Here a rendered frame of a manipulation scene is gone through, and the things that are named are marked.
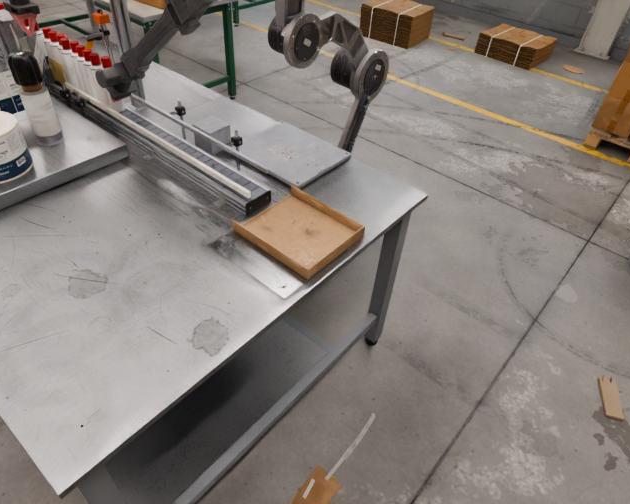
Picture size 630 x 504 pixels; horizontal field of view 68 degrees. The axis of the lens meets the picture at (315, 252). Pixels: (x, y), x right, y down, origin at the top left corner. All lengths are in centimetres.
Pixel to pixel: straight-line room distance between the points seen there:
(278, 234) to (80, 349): 61
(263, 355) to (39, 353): 88
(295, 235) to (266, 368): 62
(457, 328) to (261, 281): 132
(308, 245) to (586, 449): 142
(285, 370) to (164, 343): 75
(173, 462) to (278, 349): 54
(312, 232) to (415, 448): 98
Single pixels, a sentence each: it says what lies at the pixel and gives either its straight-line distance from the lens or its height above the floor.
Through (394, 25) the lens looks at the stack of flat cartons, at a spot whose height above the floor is 19.
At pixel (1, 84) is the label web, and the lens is 202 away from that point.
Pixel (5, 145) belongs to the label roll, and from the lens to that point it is 171.
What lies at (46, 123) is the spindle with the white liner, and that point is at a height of 96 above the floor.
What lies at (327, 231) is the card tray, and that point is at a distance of 144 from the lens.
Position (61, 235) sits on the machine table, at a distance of 155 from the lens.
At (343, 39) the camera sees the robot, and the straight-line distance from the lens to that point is 215.
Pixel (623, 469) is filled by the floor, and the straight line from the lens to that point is 230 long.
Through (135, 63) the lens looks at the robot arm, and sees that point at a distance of 173.
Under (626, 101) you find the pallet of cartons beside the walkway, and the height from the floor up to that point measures 39.
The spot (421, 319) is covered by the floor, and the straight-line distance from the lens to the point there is 236.
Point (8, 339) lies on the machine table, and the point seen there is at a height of 83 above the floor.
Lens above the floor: 176
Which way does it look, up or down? 43 degrees down
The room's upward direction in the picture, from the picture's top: 4 degrees clockwise
